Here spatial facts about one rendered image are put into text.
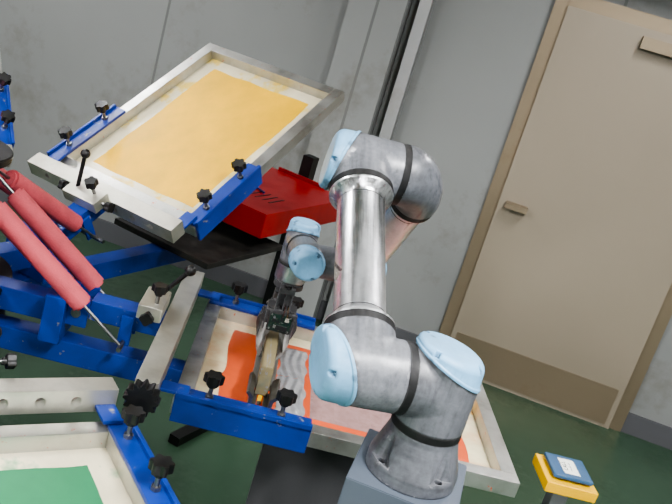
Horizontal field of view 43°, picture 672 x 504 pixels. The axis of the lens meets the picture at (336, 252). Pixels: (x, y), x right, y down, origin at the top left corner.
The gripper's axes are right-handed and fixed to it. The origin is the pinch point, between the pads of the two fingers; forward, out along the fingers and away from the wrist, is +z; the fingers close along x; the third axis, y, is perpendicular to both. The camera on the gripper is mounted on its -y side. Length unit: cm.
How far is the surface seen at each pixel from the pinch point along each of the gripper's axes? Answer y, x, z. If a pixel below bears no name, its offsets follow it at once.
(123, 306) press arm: 1.4, -36.6, -2.7
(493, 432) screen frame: 8, 58, 3
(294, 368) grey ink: -5.2, 7.8, 5.2
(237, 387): 10.7, -5.3, 6.0
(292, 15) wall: -298, -22, -65
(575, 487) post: 18, 78, 6
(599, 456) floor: -195, 191, 100
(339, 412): 10.5, 19.7, 6.0
